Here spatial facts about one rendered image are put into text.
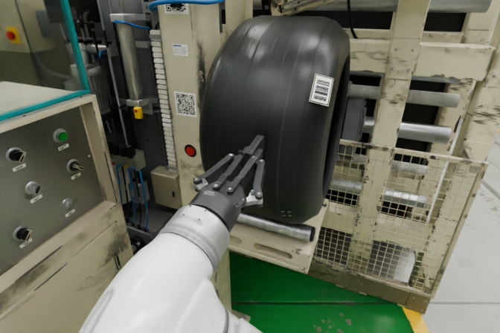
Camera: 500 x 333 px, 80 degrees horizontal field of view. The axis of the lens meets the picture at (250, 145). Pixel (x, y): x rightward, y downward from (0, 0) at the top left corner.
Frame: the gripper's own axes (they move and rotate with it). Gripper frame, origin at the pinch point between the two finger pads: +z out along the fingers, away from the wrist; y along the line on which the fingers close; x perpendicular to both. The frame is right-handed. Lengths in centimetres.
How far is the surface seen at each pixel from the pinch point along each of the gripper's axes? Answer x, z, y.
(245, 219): 35.1, 11.3, 9.3
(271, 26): -18.0, 24.8, 4.8
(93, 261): 45, -12, 51
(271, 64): -12.9, 13.7, 0.9
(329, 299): 132, 52, -18
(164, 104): 6.8, 24.3, 40.9
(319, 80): -10.6, 12.8, -9.4
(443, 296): 136, 79, -78
